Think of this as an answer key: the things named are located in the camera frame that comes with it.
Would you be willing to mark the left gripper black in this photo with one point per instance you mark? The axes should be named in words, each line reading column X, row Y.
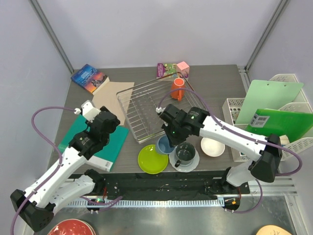
column 116, row 123

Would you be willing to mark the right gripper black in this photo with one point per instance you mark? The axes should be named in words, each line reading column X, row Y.
column 173, row 141

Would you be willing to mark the light blue cup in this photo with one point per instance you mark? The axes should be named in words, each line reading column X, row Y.
column 163, row 146

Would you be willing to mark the dark grey mug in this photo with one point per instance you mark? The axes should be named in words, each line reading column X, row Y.
column 184, row 154

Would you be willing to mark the light blue scalloped plate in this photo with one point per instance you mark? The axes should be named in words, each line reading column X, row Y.
column 190, row 166

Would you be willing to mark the orange white bowl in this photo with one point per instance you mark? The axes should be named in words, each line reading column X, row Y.
column 212, row 148

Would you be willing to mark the lime green plate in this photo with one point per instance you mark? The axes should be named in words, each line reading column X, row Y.
column 150, row 161

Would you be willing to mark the orange mug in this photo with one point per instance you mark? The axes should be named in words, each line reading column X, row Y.
column 176, row 93

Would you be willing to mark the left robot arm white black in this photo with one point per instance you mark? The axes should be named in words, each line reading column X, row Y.
column 38, row 204

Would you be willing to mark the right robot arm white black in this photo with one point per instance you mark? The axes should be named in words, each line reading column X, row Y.
column 264, row 153

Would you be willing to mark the beige cardboard sheet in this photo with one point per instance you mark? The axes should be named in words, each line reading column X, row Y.
column 115, row 96

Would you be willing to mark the teal hardcover book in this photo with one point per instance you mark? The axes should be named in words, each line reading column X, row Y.
column 105, row 158

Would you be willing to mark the blue sunset cover book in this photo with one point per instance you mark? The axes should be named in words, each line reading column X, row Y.
column 90, row 79

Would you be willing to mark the purple green book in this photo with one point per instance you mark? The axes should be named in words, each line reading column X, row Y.
column 164, row 69

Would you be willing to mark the pink cube box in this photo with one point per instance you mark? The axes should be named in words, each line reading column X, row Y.
column 183, row 67

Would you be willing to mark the light green clipboard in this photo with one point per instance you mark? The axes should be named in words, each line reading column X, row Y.
column 267, row 94

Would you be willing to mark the blue white book in organizer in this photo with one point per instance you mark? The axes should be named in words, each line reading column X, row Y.
column 284, row 140

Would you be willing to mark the red round plate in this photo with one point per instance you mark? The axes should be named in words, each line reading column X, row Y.
column 72, row 227

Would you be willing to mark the dark green folder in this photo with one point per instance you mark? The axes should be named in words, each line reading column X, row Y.
column 269, row 121

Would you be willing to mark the tan round object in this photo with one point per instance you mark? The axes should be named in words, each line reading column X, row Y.
column 272, row 230

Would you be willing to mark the metal wire dish rack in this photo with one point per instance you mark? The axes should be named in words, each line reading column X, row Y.
column 139, row 105

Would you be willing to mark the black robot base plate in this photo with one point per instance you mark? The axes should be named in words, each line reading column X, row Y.
column 175, row 186

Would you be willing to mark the slotted cable duct rail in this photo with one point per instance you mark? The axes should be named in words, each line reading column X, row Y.
column 81, row 203

